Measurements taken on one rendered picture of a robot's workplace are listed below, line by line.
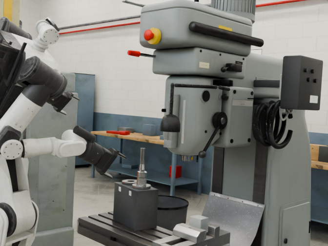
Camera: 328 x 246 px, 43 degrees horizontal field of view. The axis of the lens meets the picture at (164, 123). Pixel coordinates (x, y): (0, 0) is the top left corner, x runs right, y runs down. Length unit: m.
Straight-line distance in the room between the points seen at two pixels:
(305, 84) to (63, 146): 0.97
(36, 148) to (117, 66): 7.22
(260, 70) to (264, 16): 4.70
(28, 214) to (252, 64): 1.14
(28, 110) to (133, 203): 0.70
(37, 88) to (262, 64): 0.99
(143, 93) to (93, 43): 1.98
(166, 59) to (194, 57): 0.14
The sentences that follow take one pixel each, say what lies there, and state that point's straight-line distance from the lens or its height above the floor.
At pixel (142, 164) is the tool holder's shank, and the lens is 2.00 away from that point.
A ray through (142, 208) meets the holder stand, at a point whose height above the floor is 1.02.
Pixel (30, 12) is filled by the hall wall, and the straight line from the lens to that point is 11.60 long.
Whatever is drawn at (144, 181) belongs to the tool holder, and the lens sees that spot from 2.01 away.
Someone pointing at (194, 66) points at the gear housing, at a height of 1.66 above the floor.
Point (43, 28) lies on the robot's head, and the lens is 1.75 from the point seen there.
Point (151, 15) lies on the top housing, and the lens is 1.64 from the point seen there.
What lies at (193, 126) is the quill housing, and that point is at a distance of 1.64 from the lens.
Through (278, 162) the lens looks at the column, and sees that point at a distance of 2.00.
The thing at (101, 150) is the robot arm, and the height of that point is 1.30.
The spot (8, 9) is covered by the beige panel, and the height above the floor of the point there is 2.10.
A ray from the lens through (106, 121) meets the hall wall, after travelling 9.01.
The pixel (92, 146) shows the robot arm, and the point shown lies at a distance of 1.76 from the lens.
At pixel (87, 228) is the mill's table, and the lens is 2.17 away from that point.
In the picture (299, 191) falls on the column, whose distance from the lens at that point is 2.20.
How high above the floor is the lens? 1.52
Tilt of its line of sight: 3 degrees down
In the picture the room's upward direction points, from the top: 3 degrees clockwise
